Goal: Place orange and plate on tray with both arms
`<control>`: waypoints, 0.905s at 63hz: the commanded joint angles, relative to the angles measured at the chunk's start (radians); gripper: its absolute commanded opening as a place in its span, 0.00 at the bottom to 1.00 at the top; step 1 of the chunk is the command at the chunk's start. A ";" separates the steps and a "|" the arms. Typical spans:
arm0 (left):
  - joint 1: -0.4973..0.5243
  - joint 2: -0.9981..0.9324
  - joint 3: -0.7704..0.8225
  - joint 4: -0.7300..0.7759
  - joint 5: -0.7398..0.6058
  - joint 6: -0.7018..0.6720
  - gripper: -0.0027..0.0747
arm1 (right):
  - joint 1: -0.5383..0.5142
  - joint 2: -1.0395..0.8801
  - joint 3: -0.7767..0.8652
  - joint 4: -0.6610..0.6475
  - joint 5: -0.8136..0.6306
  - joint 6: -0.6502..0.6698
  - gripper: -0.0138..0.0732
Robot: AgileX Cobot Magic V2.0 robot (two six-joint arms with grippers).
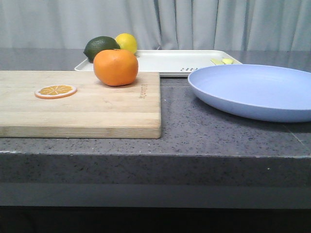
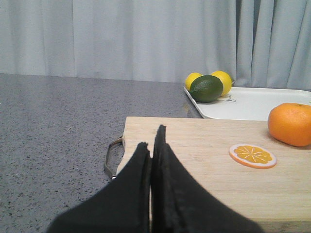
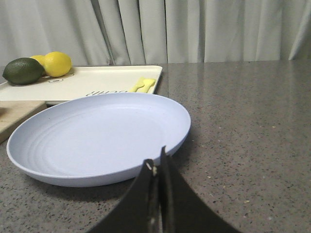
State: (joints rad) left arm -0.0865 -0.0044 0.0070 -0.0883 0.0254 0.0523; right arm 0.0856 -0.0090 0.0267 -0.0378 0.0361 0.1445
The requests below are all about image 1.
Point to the white rectangular tray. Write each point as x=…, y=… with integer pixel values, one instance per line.
x=179, y=63

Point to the green lime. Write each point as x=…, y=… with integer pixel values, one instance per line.
x=98, y=44

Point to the grey curtain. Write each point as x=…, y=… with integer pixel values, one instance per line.
x=279, y=25

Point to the orange slice toy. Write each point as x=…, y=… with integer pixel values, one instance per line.
x=55, y=91

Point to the wooden cutting board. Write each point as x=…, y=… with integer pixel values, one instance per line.
x=94, y=111

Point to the yellow lemon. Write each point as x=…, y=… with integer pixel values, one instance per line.
x=127, y=41

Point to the light blue plate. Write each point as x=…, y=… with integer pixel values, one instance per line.
x=266, y=93

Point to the orange mandarin fruit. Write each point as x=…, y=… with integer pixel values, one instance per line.
x=115, y=67

